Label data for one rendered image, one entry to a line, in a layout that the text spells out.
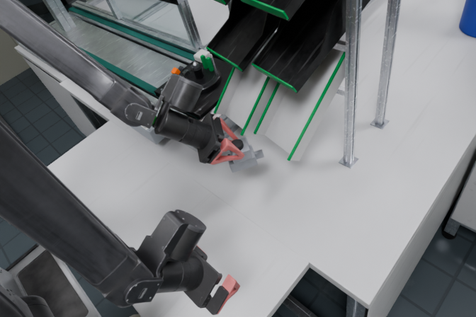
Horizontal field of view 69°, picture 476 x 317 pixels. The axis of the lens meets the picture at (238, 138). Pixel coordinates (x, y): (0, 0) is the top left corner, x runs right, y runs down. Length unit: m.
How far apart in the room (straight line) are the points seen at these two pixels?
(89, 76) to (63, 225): 0.36
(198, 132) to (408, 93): 0.73
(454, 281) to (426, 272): 0.11
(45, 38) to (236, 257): 0.62
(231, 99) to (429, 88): 0.62
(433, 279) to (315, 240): 1.01
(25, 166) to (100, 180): 0.86
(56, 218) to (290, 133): 0.61
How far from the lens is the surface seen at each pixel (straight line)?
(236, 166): 0.81
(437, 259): 1.86
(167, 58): 1.48
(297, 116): 0.86
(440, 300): 1.79
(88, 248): 0.44
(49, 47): 0.72
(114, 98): 0.69
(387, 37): 0.92
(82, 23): 2.08
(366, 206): 0.93
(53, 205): 0.38
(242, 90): 0.96
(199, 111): 1.07
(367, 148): 1.04
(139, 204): 1.07
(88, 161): 1.29
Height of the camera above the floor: 1.65
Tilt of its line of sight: 46 degrees down
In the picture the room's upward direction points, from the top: 17 degrees counter-clockwise
